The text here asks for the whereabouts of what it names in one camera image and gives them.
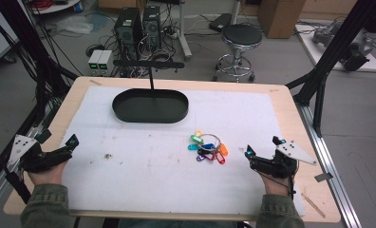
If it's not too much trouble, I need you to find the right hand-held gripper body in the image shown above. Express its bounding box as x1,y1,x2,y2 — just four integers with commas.
248,141,318,180

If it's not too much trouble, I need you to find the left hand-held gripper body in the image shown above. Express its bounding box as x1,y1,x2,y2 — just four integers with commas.
5,134,74,175

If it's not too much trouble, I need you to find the key ring with coloured tags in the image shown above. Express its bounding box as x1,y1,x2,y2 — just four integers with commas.
187,129,230,165

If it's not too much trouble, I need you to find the black key rack with tray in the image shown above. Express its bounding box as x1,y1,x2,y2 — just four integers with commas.
111,59,190,124

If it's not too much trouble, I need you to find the person's left hand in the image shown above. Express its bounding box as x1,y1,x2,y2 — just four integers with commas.
28,161,68,187

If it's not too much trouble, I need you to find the person's right hand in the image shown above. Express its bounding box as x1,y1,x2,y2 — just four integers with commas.
257,170,294,198

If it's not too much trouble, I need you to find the grey tape piece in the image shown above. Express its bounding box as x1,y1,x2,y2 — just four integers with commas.
313,172,334,183

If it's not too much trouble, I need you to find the wooden stick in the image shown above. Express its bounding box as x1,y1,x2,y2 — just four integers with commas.
300,192,327,219

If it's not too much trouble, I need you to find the white foam mat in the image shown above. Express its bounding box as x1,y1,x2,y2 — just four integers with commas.
61,85,306,218

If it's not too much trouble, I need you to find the white power supply unit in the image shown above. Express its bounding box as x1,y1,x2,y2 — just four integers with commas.
97,49,114,77
87,49,103,77

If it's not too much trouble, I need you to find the white floor board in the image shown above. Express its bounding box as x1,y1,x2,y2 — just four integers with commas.
294,23,376,73

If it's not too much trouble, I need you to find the black round stool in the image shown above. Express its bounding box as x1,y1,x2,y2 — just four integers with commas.
212,24,264,84

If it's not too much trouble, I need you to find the clear plastic bag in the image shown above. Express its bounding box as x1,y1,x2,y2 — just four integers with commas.
54,15,95,35

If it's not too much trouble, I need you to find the grey robot device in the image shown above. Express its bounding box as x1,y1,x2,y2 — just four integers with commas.
312,21,374,72

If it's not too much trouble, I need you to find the cardboard box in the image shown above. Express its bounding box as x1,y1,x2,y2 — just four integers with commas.
257,0,308,40

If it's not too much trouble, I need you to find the large black computer tower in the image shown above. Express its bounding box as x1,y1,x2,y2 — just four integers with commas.
114,8,144,61

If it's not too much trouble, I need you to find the grey table leg stand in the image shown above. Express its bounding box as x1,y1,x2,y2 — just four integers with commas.
175,0,194,62

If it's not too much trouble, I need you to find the slim black computer tower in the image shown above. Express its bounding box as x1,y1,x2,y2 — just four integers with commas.
142,5,162,51

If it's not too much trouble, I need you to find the thin black cable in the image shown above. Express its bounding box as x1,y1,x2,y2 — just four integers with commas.
255,158,301,201

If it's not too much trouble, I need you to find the black strap cable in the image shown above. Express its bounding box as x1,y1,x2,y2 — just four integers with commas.
4,165,31,204

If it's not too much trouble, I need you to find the aluminium rail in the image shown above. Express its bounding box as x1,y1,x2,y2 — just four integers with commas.
294,103,363,228

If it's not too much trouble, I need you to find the black metal frame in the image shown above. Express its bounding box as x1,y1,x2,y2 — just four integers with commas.
0,0,80,191
285,0,376,139

